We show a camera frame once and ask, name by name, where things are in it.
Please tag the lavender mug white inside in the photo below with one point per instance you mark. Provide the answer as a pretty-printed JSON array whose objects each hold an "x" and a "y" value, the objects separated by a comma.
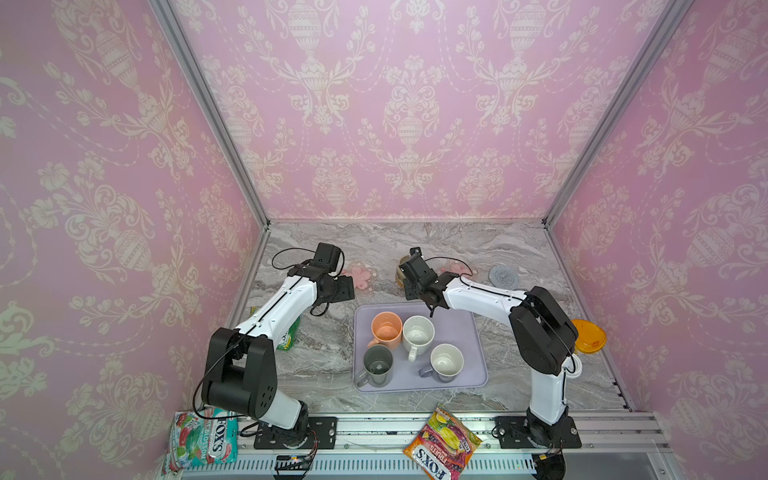
[{"x": 445, "y": 364}]

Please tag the orange lidded jar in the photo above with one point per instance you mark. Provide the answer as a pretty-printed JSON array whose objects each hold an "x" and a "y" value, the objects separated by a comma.
[{"x": 591, "y": 338}]

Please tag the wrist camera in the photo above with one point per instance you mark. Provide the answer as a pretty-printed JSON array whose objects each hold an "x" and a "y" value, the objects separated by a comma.
[
  {"x": 417, "y": 264},
  {"x": 328, "y": 258}
]

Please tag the pink flower coaster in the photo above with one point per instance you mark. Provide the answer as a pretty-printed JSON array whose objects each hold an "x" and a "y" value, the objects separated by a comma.
[
  {"x": 458, "y": 267},
  {"x": 363, "y": 276}
]

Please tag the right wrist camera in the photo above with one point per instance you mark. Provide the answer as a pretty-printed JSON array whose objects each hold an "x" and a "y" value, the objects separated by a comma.
[{"x": 417, "y": 264}]

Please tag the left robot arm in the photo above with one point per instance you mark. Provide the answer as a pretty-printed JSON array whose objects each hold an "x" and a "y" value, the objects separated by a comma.
[{"x": 241, "y": 373}]

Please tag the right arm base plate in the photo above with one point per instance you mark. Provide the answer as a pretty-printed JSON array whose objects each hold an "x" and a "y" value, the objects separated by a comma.
[{"x": 510, "y": 431}]

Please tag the aluminium corner post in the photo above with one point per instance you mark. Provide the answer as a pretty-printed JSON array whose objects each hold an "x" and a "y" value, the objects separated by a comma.
[
  {"x": 201, "y": 91},
  {"x": 661, "y": 33}
]

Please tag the yellow green Fox's candy bag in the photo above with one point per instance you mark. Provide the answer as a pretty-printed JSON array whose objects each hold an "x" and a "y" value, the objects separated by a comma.
[{"x": 287, "y": 340}]

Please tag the grey green mug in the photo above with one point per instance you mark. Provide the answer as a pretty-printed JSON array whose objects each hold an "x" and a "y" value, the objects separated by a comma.
[{"x": 377, "y": 367}]

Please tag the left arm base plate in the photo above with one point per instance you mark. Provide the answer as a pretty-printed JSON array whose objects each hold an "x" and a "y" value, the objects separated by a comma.
[{"x": 320, "y": 431}]

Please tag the aluminium front rail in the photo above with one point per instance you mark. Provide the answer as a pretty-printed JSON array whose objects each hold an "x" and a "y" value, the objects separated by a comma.
[{"x": 615, "y": 445}]

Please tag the beige yellow mug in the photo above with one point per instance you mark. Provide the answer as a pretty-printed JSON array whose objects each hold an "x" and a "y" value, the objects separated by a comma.
[{"x": 399, "y": 277}]

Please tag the peach pink mug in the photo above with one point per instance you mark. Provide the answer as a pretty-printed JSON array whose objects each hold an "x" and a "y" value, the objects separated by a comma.
[{"x": 387, "y": 330}]

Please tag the light blue knitted coaster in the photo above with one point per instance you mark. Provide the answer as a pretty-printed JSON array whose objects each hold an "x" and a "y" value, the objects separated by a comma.
[{"x": 504, "y": 277}]

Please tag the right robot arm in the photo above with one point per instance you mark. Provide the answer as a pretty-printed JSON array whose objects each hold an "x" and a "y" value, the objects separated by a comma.
[{"x": 544, "y": 334}]

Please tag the lavender plastic tray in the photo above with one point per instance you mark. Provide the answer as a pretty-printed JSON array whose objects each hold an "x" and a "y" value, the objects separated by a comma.
[{"x": 457, "y": 327}]

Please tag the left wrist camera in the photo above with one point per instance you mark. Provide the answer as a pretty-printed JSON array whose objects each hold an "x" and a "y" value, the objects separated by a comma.
[{"x": 328, "y": 258}]

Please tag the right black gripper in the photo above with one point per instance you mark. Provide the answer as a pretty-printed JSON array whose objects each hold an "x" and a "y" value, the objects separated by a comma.
[{"x": 408, "y": 290}]

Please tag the red Fox's candy bag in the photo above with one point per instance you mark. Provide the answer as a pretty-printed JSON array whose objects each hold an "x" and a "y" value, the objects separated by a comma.
[{"x": 444, "y": 446}]

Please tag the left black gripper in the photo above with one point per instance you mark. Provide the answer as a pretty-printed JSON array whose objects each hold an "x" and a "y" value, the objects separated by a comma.
[{"x": 347, "y": 289}]

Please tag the white speckled mug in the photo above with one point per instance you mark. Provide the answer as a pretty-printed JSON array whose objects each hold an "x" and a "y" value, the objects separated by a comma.
[{"x": 417, "y": 336}]

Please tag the left aluminium corner post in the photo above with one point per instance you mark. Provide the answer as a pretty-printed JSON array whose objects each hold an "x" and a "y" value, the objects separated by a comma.
[{"x": 201, "y": 91}]

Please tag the right aluminium corner post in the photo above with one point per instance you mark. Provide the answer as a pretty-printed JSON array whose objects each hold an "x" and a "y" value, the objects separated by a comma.
[{"x": 661, "y": 33}]

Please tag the white lidded cup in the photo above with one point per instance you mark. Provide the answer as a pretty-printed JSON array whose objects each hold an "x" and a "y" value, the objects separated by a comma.
[{"x": 572, "y": 367}]

